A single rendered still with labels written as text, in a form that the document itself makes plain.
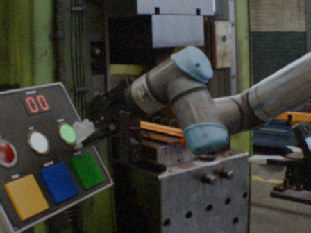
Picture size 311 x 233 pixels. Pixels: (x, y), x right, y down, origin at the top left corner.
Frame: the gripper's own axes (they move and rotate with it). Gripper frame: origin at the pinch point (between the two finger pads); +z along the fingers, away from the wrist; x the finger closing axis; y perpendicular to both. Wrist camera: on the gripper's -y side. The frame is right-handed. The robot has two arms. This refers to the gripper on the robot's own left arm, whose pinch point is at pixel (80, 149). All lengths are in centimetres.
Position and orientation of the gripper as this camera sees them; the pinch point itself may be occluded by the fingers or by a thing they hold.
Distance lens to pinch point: 101.7
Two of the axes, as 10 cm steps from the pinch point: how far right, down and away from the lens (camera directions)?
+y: -4.7, -8.8, 1.0
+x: -4.7, 1.6, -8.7
